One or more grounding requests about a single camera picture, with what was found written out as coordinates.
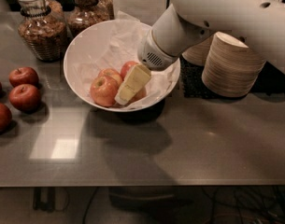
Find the red apple top left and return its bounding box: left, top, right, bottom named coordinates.
left=8, top=67, right=39, bottom=87

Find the white crumpled paper liner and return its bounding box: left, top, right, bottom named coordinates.
left=74, top=10, right=181, bottom=111

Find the stack of paper bowls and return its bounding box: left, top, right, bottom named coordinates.
left=182, top=36, right=213, bottom=66
left=202, top=32, right=266, bottom=98

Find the back right red apple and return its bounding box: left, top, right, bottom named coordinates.
left=121, top=61, right=137, bottom=78

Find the rear stack of paper bowls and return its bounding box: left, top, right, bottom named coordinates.
left=182, top=36, right=213, bottom=66

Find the white bowl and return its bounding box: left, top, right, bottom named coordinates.
left=63, top=19, right=181, bottom=113

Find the glass granola jar right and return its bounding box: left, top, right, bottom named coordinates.
left=67, top=0, right=114, bottom=36

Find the red apple middle left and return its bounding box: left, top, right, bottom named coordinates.
left=8, top=84, right=41, bottom=112

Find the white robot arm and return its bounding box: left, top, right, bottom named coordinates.
left=137, top=0, right=285, bottom=74

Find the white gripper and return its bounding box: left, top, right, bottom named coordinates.
left=115, top=29, right=178, bottom=105

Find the yellow-red apple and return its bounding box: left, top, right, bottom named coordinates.
left=98, top=68, right=123, bottom=85
left=129, top=88, right=147, bottom=104
left=90, top=76, right=119, bottom=107

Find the front stack of paper bowls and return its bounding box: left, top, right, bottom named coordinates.
left=202, top=32, right=266, bottom=98

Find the glass granola jar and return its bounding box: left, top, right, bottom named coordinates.
left=67, top=0, right=114, bottom=36
left=17, top=0, right=67, bottom=62

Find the black mat under bowls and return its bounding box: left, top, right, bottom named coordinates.
left=180, top=57, right=224, bottom=99

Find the glass granola jar left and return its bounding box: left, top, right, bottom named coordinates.
left=17, top=0, right=67, bottom=62

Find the red apple bottom left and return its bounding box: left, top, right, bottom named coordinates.
left=0, top=103, right=12, bottom=132

